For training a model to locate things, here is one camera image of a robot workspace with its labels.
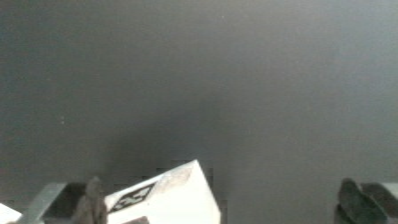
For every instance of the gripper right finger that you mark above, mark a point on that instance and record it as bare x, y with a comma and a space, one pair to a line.
366, 203

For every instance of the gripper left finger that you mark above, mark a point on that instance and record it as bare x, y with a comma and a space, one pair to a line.
68, 204

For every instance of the white leg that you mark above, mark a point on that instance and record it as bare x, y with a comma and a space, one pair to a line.
167, 200

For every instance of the white paper with tags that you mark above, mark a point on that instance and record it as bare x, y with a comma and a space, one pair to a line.
9, 215

